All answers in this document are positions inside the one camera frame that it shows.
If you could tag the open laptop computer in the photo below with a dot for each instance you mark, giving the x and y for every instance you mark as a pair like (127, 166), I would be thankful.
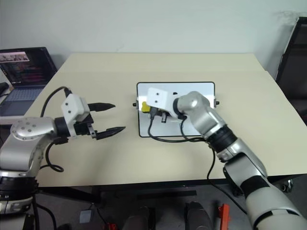
(26, 69)

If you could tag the black object beside laptop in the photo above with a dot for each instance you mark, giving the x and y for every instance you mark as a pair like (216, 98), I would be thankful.
(4, 88)

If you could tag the orange clamp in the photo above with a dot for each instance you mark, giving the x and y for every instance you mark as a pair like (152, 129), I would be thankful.
(225, 215)
(110, 226)

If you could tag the yellow whiteboard eraser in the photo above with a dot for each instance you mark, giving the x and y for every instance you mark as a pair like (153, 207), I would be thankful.
(145, 107)

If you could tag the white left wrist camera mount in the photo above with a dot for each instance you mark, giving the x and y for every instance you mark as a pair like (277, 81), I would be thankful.
(72, 107)

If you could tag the dark rounded shape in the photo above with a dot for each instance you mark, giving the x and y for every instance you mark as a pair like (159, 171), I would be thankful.
(140, 219)

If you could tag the black office chair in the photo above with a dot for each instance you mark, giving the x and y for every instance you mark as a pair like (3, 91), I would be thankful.
(293, 72)

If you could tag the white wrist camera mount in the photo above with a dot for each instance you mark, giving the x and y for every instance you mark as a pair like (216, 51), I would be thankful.
(159, 98)
(72, 107)

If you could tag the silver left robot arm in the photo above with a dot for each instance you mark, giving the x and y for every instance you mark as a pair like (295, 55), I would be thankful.
(24, 134)

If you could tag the black table frame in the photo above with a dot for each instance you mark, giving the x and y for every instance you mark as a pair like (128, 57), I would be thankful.
(165, 192)

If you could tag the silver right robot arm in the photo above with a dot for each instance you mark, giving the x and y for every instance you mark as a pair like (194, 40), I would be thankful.
(239, 153)

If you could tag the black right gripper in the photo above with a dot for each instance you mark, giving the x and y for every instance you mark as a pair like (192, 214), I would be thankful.
(164, 118)

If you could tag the small grey box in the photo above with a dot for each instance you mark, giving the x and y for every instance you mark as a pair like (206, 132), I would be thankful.
(86, 216)

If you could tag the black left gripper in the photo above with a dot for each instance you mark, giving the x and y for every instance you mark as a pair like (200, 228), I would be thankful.
(82, 128)

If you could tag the caster wheel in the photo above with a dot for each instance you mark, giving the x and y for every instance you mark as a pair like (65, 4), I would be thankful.
(287, 185)

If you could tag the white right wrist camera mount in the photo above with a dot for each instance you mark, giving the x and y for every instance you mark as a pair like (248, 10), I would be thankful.
(159, 98)

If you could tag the white tray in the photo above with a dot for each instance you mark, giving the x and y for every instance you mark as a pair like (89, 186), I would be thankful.
(187, 129)

